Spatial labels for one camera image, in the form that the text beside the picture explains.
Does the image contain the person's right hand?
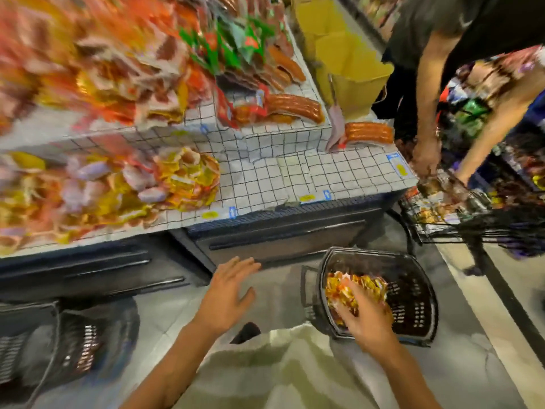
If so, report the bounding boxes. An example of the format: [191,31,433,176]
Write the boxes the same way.
[334,282,399,361]

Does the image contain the person's left hand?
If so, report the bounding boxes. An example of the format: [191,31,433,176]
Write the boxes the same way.
[193,256,261,337]

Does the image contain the yellow snack packets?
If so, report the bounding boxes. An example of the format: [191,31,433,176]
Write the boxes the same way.
[325,270,389,329]

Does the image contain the black shopping basket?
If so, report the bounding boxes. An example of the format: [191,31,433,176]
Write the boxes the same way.
[300,247,441,346]

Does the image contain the pile of small snack packets tier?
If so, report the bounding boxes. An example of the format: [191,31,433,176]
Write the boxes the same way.
[0,147,223,252]

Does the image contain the tiled white display table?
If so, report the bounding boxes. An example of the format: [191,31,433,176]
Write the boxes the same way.
[0,55,420,303]

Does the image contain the pink sausages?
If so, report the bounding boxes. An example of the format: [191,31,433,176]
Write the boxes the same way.
[60,157,171,210]

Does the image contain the long orange sausage pack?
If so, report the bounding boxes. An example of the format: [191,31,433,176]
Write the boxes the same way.
[341,122,395,147]

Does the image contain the red label brown sausage pack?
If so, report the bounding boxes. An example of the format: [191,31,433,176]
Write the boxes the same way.
[230,91,326,126]

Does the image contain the pile of sausage packets tier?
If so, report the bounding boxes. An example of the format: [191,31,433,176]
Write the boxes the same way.
[179,8,308,94]

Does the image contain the large pile of sausage packets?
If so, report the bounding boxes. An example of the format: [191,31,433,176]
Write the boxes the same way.
[0,0,214,133]

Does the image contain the person's right forearm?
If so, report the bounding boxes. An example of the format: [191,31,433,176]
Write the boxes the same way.
[370,345,444,409]

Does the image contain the person's left forearm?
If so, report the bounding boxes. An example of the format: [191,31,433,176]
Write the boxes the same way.
[119,323,223,409]

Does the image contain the blue yellow price label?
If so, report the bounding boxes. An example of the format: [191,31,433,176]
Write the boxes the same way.
[387,151,412,179]

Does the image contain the stack of black baskets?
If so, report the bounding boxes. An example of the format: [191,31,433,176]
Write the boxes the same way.
[0,298,141,409]

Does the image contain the yellow bin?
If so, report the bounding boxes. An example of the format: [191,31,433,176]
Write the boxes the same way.
[315,31,395,116]
[294,0,350,56]

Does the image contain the black wire shopping cart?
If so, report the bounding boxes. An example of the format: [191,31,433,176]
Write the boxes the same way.
[399,166,545,278]

